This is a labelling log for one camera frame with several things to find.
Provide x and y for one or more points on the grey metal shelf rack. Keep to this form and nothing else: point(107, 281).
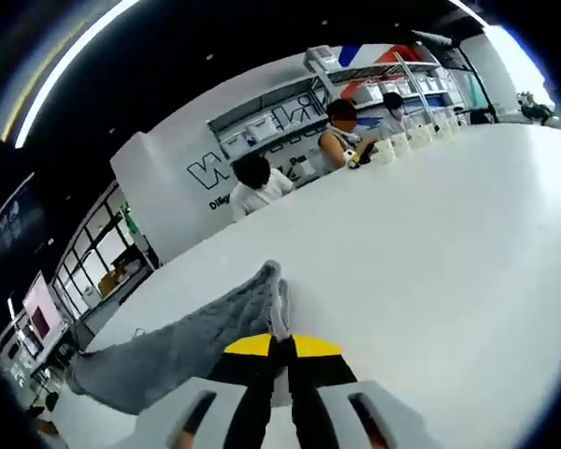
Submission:
point(285, 98)

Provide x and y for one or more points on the white table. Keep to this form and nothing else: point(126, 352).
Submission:
point(402, 280)

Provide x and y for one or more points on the person's right hand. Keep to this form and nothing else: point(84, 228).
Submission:
point(183, 440)

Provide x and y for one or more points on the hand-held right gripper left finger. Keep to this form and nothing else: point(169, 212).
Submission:
point(234, 402)

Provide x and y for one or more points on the dark grey towel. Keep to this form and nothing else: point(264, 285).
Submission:
point(168, 355)

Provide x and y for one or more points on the lit display screen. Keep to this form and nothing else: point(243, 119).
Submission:
point(44, 313)

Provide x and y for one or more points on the green hanging cloth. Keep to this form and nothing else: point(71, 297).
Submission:
point(130, 220)

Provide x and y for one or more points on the brown cardboard box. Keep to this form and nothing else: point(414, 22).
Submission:
point(108, 283)

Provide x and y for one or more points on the black tripod stand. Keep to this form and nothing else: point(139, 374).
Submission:
point(474, 82)

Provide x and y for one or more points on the dark machine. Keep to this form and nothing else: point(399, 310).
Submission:
point(537, 112)

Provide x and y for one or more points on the black framed glass partition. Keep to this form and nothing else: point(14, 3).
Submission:
point(93, 252)

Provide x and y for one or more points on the row of white cups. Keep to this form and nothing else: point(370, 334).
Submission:
point(402, 142)

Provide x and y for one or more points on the dark wall screen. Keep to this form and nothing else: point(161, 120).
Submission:
point(9, 224)

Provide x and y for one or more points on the group of white storage bins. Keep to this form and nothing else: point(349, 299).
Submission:
point(257, 128)

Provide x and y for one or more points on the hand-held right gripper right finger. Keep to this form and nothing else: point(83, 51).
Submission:
point(327, 407)

